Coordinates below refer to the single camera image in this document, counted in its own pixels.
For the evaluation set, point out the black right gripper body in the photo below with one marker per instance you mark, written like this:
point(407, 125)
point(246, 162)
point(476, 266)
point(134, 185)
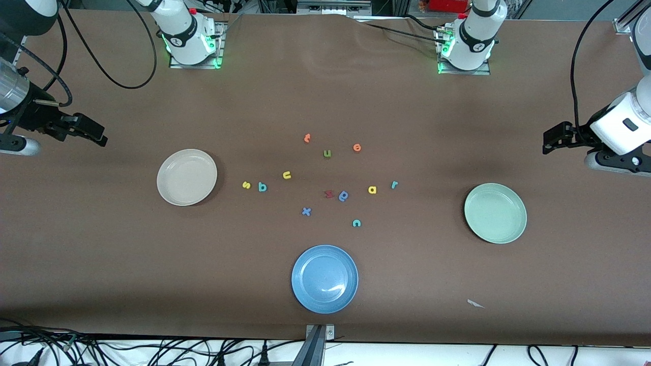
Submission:
point(36, 115)

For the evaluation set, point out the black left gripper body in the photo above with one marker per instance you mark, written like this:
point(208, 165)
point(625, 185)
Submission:
point(578, 134)

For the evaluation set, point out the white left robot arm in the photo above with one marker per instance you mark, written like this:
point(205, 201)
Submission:
point(473, 40)

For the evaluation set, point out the light green plate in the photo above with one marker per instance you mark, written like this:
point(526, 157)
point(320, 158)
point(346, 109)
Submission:
point(495, 213)

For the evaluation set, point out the beige brown plate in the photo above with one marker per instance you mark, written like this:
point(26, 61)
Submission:
point(186, 177)

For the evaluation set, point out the brown table cover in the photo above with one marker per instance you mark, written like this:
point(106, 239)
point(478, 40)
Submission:
point(101, 254)

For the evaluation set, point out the red box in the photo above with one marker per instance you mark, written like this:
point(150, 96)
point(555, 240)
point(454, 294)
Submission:
point(447, 5)

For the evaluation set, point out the white paper scrap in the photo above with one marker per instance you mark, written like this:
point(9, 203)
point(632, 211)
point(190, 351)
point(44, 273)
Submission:
point(474, 303)

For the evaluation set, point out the black power plug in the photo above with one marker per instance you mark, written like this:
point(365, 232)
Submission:
point(35, 358)
point(264, 356)
point(221, 360)

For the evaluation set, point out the blue plate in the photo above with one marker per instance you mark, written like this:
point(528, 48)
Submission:
point(324, 278)

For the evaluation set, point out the dark metal beam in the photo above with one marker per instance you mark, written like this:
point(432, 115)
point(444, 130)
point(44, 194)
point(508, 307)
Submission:
point(311, 351)

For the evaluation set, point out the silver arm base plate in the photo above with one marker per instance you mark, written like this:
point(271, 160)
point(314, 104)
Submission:
point(463, 72)
point(220, 51)

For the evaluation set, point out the aluminium profile rail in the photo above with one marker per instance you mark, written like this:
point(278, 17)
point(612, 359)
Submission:
point(628, 20)

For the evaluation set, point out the silver metal frame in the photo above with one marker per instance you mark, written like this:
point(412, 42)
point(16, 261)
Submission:
point(333, 7)

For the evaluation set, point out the silver metal bracket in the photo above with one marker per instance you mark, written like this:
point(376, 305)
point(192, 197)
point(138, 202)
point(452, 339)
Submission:
point(329, 333)

